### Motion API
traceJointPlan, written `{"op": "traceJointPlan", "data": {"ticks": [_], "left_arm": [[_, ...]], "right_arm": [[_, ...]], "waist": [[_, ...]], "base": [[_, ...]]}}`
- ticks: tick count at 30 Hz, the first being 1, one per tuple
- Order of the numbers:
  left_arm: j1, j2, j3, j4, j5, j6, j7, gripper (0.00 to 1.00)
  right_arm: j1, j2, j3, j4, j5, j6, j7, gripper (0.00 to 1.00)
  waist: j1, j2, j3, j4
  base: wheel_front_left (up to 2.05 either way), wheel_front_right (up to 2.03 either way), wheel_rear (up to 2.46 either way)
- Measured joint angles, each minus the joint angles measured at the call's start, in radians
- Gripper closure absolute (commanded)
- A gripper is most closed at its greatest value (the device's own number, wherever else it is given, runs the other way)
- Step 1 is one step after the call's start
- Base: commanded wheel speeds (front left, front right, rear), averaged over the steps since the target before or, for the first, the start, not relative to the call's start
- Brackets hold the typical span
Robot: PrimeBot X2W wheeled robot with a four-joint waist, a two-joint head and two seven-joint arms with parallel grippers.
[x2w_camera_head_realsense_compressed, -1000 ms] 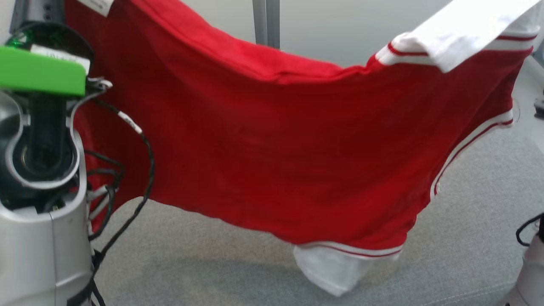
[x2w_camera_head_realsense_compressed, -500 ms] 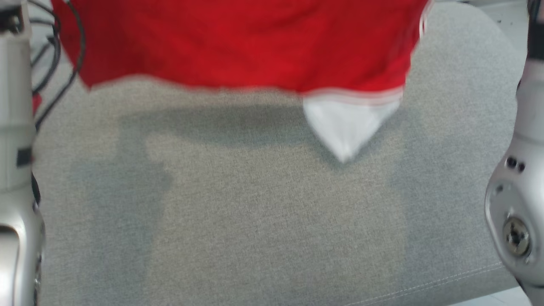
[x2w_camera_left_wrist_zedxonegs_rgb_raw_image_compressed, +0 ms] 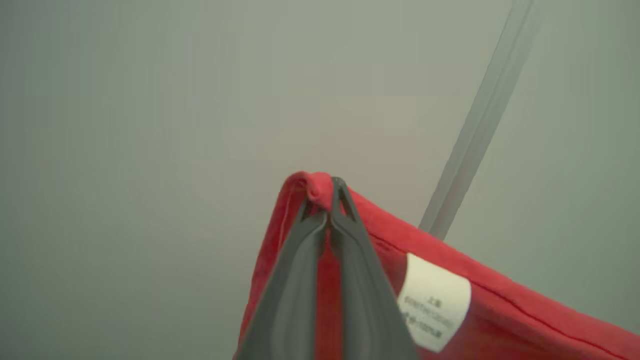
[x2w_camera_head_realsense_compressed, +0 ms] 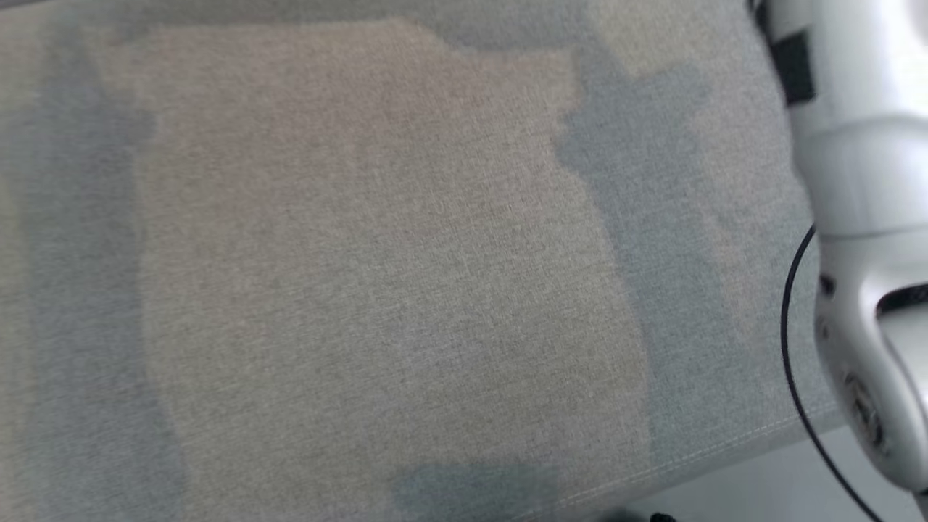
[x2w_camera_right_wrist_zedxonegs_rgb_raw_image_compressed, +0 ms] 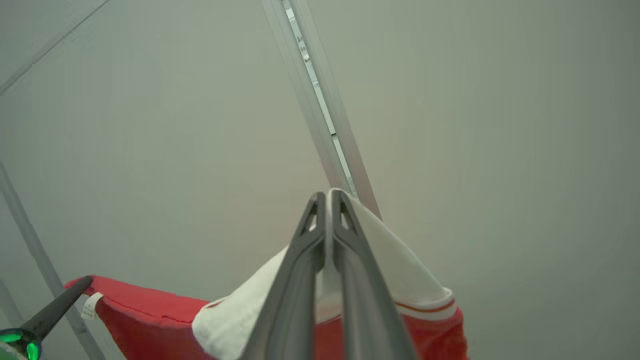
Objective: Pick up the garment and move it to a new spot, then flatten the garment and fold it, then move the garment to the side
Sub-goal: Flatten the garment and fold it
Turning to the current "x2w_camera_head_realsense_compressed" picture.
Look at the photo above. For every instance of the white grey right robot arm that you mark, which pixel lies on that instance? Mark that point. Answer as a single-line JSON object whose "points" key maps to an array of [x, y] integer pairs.
{"points": [[863, 145]]}

